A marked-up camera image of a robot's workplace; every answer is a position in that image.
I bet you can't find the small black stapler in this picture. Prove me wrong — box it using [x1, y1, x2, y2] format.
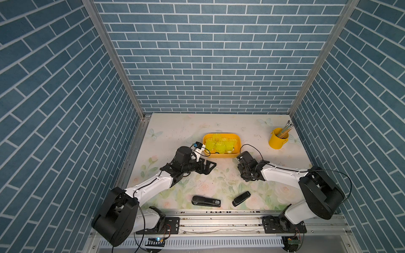
[232, 191, 251, 207]

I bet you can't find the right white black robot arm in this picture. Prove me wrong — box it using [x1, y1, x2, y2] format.
[237, 151, 347, 225]

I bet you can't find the yellow shuttlecock small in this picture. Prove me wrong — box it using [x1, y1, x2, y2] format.
[224, 138, 237, 153]

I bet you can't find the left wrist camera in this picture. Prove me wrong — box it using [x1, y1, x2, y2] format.
[192, 142, 205, 162]

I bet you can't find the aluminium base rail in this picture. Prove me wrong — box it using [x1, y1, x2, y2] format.
[90, 208, 352, 238]

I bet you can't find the yellow pen cup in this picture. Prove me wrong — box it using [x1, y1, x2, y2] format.
[269, 128, 289, 150]

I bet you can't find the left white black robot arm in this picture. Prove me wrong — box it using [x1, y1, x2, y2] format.
[91, 143, 217, 247]

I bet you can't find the yellow plastic storage box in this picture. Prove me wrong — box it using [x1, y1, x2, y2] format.
[203, 133, 242, 158]

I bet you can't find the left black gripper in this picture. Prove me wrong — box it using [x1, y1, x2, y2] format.
[180, 155, 216, 175]

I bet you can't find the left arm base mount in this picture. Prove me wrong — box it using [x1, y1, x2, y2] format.
[136, 207, 180, 235]

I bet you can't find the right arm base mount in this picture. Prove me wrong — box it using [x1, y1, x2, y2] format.
[262, 204, 307, 234]

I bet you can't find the bundle of pencils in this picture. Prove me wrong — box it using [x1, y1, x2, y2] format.
[276, 120, 294, 139]

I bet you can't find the large black stapler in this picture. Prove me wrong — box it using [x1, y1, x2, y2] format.
[192, 196, 221, 208]

